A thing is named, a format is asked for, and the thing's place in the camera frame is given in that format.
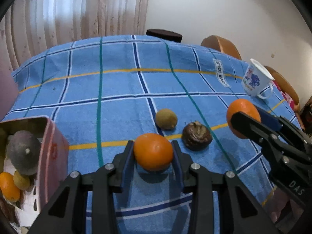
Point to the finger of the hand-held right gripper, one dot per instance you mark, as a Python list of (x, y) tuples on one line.
[(251, 126), (269, 119)]

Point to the sheer floral curtain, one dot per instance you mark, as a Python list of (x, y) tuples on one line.
[(73, 12)]

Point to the pink metal tin box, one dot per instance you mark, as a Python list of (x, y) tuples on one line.
[(53, 156)]

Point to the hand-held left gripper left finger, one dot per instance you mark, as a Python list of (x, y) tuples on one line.
[(128, 156)]

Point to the pink floral cushion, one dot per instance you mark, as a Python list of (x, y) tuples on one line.
[(286, 97)]

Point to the pink plastic pitcher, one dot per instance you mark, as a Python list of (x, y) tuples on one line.
[(7, 95)]

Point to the small round fruit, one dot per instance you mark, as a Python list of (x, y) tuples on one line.
[(22, 180)]

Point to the orange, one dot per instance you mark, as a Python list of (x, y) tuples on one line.
[(240, 107), (153, 152), (8, 186)]

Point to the brown kiwi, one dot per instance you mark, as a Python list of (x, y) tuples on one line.
[(166, 119)]

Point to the white mug with blue print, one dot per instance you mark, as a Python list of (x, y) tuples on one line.
[(254, 80)]

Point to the purple passion fruit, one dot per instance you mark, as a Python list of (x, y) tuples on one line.
[(22, 151)]

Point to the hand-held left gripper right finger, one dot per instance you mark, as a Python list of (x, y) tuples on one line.
[(177, 160)]

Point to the dark round stool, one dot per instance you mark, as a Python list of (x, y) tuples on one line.
[(164, 35)]

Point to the printed paper leaflet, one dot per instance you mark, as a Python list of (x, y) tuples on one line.
[(30, 202)]

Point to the blue plaid tablecloth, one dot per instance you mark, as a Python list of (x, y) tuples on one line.
[(117, 85)]

